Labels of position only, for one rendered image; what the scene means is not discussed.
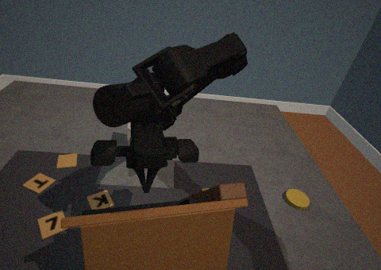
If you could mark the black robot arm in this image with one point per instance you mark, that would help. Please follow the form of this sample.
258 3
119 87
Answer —
183 71

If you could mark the yellow round flat disc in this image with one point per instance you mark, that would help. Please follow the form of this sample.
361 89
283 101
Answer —
297 199

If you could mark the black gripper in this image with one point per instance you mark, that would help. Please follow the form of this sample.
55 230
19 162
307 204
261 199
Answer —
104 152

